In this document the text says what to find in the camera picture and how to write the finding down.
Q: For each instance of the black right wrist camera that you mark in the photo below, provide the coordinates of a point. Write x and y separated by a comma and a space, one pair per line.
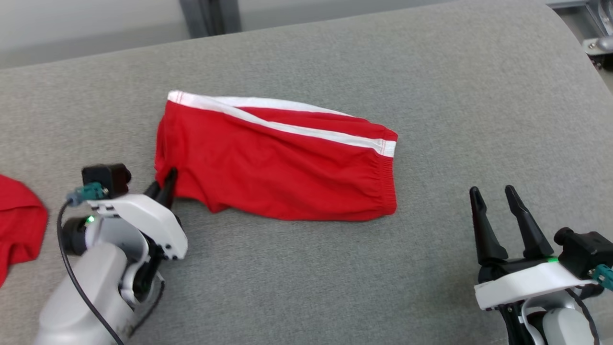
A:
586, 251

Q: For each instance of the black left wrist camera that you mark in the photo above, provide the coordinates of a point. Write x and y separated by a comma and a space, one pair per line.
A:
107, 177

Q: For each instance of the red and white jersey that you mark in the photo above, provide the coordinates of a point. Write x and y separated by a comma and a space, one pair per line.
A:
19, 220

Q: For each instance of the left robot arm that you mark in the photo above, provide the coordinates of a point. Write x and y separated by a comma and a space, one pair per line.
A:
91, 287

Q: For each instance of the grey metal partition post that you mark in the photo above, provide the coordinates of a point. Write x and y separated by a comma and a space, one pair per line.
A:
210, 17

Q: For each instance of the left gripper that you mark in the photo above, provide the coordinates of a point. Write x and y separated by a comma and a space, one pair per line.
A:
153, 218

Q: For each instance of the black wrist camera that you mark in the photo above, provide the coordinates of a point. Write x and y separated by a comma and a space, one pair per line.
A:
586, 251
107, 177

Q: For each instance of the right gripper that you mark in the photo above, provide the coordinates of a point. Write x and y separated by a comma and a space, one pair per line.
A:
527, 285

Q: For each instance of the red shorts with white stripe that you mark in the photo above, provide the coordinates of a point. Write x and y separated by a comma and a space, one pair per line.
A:
287, 167

